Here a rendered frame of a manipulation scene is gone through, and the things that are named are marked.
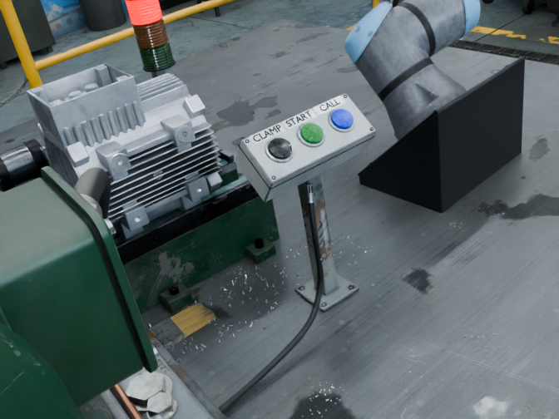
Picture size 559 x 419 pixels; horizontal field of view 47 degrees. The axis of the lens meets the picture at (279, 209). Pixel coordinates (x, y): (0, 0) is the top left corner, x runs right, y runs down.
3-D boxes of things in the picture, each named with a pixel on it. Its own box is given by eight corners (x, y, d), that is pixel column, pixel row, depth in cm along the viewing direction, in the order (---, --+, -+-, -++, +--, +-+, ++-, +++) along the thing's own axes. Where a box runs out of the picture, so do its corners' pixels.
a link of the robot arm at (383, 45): (369, 105, 126) (329, 48, 127) (422, 70, 129) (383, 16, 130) (388, 81, 114) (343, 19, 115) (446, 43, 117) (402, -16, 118)
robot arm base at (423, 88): (431, 125, 131) (402, 86, 132) (483, 85, 119) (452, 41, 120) (387, 154, 122) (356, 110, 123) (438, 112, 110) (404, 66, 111)
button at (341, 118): (337, 138, 84) (341, 130, 82) (324, 120, 84) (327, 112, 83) (354, 129, 85) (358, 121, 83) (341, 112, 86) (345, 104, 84)
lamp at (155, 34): (145, 51, 121) (139, 27, 119) (132, 45, 125) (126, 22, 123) (174, 41, 124) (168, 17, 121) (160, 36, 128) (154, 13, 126)
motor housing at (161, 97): (115, 263, 91) (70, 141, 81) (68, 214, 105) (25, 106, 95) (234, 204, 99) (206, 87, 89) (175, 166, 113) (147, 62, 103)
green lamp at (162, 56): (152, 73, 123) (145, 51, 121) (139, 67, 128) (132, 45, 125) (180, 63, 126) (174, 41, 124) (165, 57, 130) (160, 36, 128)
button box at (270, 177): (264, 204, 81) (272, 183, 77) (233, 160, 83) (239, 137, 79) (365, 151, 89) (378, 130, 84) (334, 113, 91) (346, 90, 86)
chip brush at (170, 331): (89, 393, 87) (87, 389, 86) (76, 373, 91) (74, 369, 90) (218, 318, 96) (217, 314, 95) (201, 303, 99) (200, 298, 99)
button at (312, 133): (306, 152, 82) (310, 145, 80) (293, 135, 82) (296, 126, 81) (324, 144, 83) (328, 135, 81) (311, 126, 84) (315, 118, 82)
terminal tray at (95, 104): (68, 158, 86) (49, 108, 82) (43, 136, 94) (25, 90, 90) (149, 125, 91) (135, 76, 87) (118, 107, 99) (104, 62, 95)
